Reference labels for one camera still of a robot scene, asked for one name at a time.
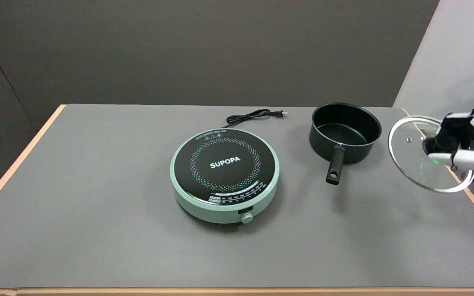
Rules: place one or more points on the glass pot lid black knob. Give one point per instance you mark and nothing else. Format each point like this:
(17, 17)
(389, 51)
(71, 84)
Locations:
(410, 160)

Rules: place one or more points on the green round induction cooker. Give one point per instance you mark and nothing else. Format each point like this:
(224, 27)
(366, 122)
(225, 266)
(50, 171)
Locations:
(224, 207)

